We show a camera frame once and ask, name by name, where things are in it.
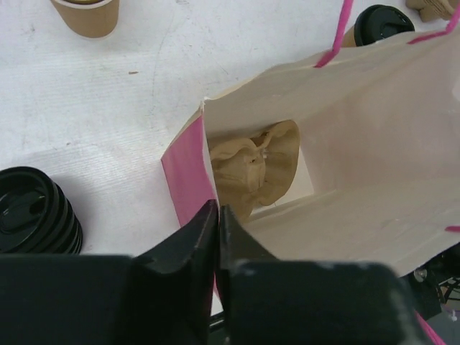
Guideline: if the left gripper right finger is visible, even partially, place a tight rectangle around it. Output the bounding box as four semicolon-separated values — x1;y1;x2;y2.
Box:
218;206;437;344

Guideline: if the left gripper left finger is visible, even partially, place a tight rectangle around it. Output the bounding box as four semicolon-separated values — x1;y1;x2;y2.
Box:
1;200;219;344

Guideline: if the single pulp cup carrier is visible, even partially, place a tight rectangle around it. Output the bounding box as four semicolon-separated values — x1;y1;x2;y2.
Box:
209;120;300;224

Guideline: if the cakes paper gift bag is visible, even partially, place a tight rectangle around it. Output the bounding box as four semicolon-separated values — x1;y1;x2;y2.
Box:
161;1;459;277

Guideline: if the single brown paper cup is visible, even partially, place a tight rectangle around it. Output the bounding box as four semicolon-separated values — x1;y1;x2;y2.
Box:
341;24;363;47

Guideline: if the black coffee cup lid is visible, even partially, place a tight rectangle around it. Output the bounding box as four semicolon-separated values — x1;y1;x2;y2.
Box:
353;4;415;47

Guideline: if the stack of black lids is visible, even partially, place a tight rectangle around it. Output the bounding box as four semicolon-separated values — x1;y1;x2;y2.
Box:
1;167;83;254

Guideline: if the stack of brown paper cups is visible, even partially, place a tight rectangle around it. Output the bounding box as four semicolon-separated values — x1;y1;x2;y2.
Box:
50;0;120;38

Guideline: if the brown pulp cup carrier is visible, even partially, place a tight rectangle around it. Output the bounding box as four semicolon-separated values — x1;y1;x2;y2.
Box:
405;0;459;22

